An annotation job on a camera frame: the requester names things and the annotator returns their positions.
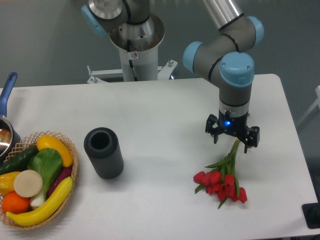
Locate purple sweet potato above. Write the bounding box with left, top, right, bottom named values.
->
left=47, top=167, right=72, bottom=198

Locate white frame at right edge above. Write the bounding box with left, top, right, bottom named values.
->
left=296, top=85, right=320, bottom=131

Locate yellow banana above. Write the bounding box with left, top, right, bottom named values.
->
left=5, top=176, right=73, bottom=227

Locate blue handled saucepan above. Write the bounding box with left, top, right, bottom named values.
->
left=0, top=72, right=21, bottom=165

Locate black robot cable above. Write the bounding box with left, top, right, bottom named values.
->
left=126, top=39, right=139, bottom=82

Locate orange fruit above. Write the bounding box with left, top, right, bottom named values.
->
left=1, top=192, right=30, bottom=214

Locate green bok choy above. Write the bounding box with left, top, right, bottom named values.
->
left=27, top=148, right=63, bottom=209

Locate beige round radish slice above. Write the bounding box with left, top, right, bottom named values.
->
left=13, top=170, right=43, bottom=198

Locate red tulip bouquet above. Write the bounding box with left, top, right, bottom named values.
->
left=193, top=139, right=248, bottom=208

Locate black device at table edge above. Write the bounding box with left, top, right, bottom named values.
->
left=301, top=202, right=320, bottom=229

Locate yellow squash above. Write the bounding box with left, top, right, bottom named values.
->
left=36, top=135, right=74, bottom=168

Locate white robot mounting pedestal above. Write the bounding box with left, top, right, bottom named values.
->
left=87, top=13, right=178, bottom=84

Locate dark grey ribbed vase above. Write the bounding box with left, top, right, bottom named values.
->
left=83, top=127, right=124, bottom=179

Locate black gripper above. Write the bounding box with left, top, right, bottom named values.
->
left=205, top=110, right=260, bottom=154

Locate yellow bell pepper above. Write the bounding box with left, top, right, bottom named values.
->
left=0, top=171, right=20, bottom=196

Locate woven wicker basket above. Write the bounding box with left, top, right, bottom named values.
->
left=0, top=131, right=79, bottom=230

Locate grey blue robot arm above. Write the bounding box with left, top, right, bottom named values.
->
left=81, top=0, right=264, bottom=149

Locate green cucumber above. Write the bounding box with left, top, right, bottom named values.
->
left=0, top=145, right=39, bottom=175

